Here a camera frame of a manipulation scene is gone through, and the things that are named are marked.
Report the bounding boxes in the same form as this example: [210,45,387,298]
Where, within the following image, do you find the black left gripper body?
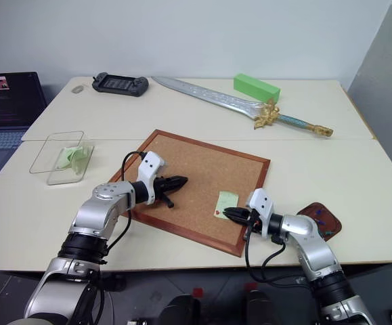
[152,176,176,209]

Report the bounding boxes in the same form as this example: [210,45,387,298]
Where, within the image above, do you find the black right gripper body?
[245,209,261,235]

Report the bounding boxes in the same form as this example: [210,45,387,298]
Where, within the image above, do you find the green sticky note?
[213,190,239,221]

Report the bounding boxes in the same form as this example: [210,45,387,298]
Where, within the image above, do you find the brown leather tray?
[296,202,343,242]

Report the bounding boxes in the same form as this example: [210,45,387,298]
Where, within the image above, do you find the crumpled green note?
[56,146,77,170]
[71,145,92,175]

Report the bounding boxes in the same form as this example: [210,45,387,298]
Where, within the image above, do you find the clear plastic box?
[28,130,95,186]

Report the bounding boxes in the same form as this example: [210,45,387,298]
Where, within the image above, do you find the wood-framed cork board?
[108,129,271,258]

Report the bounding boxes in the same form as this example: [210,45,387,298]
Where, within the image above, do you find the dark rounded shape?
[244,289,280,325]
[160,293,202,325]

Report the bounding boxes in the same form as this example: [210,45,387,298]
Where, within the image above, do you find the silver toy sword gold hilt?
[151,76,334,138]

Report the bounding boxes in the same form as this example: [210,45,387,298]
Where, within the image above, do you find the black handheld game console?
[91,72,150,97]

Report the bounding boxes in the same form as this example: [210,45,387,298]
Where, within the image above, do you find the green rectangular block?
[233,72,282,102]

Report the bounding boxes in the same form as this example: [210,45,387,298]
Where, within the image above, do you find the open laptop dark screen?
[0,71,48,174]

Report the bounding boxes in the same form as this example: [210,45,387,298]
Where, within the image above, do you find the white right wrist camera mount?
[245,188,274,240]

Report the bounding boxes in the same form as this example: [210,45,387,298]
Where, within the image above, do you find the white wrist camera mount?
[245,188,274,240]
[137,151,167,205]

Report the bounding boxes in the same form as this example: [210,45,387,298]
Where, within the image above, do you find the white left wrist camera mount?
[137,151,167,205]

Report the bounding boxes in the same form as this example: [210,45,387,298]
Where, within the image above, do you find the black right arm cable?
[242,225,305,284]

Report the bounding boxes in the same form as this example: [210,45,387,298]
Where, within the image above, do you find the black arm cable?
[242,225,305,284]
[104,152,146,253]

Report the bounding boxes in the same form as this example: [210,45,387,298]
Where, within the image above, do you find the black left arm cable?
[104,152,146,253]

